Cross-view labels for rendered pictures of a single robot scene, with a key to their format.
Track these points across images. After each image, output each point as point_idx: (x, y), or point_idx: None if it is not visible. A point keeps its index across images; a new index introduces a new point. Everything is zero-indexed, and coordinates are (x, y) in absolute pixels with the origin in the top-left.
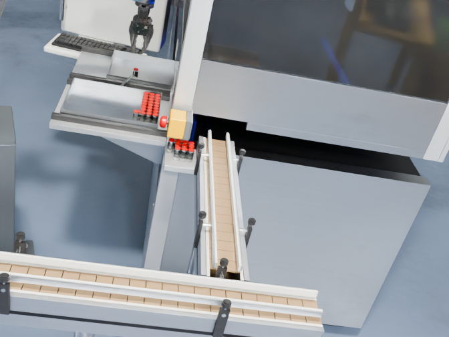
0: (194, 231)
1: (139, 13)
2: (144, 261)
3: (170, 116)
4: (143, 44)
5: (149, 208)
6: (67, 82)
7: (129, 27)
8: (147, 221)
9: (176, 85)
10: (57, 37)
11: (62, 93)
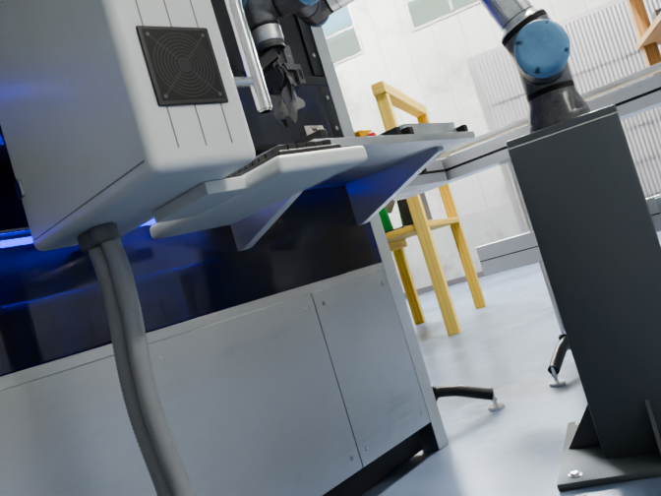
0: (412, 184)
1: (285, 57)
2: (417, 347)
3: (367, 130)
4: (282, 112)
5: (332, 428)
6: (413, 131)
7: (292, 81)
8: (358, 408)
9: (346, 107)
10: (312, 141)
11: (432, 133)
